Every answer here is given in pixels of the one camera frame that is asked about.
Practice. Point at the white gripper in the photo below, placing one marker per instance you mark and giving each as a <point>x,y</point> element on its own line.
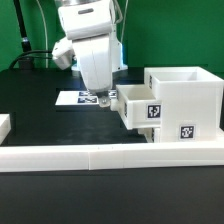
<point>93,60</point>

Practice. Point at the white drawer tray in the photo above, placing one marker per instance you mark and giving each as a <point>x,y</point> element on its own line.
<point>152,135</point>
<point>137,106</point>

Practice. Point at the white front drawer tray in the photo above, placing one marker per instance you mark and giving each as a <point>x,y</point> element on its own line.
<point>152,135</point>

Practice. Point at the white drawer cabinet box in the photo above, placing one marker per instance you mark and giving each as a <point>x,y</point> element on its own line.
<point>191,100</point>

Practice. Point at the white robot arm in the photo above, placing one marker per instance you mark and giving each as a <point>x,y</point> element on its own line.
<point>81,19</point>

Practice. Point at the fiducial marker sheet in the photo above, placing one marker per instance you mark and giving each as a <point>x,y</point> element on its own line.
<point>69,98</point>

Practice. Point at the black vertical pole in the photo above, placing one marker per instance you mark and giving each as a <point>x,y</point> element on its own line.
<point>24,38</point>

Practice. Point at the white U-shaped fence wall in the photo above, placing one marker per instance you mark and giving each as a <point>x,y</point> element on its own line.
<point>110,156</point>

